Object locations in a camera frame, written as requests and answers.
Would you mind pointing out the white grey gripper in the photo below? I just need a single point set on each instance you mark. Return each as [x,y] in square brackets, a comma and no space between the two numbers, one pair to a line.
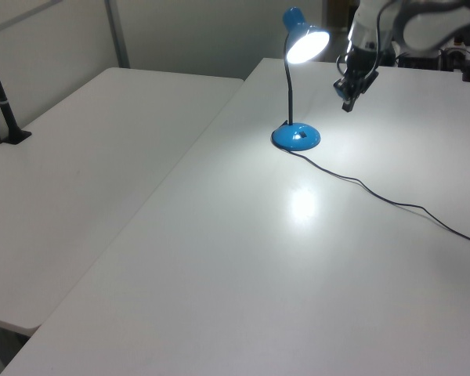
[358,76]

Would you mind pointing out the blue gooseneck desk lamp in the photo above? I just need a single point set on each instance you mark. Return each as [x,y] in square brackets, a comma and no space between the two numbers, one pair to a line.
[295,139]

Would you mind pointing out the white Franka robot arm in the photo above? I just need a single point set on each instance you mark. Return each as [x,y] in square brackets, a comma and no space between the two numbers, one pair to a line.
[362,27]

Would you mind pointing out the dark equipment box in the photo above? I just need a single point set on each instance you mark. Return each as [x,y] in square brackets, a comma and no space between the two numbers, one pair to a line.
[419,62]

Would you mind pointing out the brown background furniture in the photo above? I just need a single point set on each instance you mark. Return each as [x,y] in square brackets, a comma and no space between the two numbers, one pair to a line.
[337,15]

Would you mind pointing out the white side table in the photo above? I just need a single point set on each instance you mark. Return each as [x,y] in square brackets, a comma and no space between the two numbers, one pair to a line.
[82,176]

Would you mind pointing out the black clamp pole white band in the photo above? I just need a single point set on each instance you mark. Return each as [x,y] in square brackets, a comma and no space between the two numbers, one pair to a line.
[8,117]

